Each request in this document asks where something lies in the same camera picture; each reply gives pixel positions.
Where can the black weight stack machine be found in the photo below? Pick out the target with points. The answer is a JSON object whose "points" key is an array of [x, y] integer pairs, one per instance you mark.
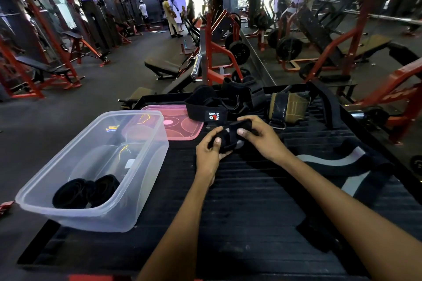
{"points": [[97, 22]]}

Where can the red incline bench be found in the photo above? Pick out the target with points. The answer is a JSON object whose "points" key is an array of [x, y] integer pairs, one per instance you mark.
{"points": [[71, 34]]}

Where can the red plate-loaded machine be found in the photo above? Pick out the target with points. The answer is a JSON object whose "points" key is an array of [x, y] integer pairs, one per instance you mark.
{"points": [[209, 47]]}

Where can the person's right hand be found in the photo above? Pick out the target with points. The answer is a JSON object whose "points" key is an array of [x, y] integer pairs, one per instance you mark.
{"points": [[267, 140]]}

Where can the large wall mirror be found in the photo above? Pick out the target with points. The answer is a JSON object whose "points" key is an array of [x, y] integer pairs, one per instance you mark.
{"points": [[379, 17]]}

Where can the red floor bench frame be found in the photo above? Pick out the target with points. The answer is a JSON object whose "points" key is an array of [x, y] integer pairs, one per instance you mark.
{"points": [[6, 207]]}

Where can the person's left forearm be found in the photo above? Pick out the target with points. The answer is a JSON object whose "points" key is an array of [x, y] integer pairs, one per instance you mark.
{"points": [[174, 238]]}

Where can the red power rack with bench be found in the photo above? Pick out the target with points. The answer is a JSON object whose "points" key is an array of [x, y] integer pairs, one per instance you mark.
{"points": [[36, 64]]}

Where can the black ribbed platform tray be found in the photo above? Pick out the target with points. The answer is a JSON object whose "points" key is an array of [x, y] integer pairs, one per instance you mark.
{"points": [[257, 208]]}

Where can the pink plastic lid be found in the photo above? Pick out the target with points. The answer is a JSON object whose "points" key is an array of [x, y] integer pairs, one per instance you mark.
{"points": [[184, 126]]}

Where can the person's right forearm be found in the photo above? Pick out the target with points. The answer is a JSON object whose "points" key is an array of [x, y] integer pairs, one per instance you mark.
{"points": [[356, 211]]}

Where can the chrome barbell sleeve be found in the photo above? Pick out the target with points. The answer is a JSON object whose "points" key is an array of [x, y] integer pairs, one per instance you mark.
{"points": [[196, 66]]}

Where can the black low bench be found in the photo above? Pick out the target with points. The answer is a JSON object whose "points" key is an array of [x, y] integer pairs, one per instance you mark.
{"points": [[161, 66]]}

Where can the clear plastic container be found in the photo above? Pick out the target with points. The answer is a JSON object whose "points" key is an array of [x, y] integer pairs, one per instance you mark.
{"points": [[99, 220]]}

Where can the black weight plate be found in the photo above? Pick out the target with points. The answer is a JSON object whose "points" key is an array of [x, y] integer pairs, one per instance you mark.
{"points": [[239, 52]]}

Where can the person's left hand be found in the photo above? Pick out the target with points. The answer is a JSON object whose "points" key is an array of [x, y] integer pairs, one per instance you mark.
{"points": [[206, 159]]}

